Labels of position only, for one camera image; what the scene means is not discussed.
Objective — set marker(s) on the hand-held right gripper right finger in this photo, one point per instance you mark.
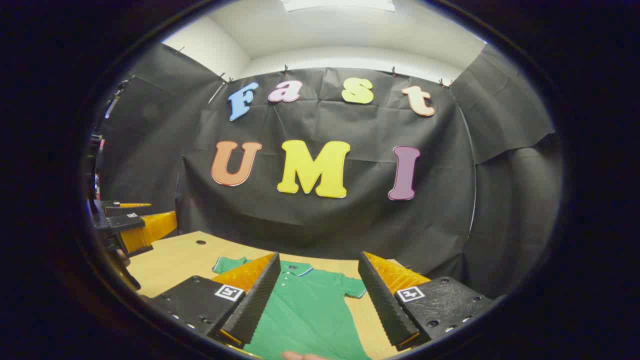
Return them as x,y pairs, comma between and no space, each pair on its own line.
385,305

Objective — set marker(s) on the black backdrop cloth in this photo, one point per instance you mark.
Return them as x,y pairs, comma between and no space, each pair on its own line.
350,225

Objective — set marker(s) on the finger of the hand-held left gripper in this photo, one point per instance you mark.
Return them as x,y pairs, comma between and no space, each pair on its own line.
150,230
112,206

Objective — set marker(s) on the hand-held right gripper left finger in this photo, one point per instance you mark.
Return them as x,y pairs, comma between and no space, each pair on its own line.
255,305

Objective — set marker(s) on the ceiling light panel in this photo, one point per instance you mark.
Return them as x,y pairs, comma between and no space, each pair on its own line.
340,4

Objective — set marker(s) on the green T-shirt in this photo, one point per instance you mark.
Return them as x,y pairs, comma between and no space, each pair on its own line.
310,310

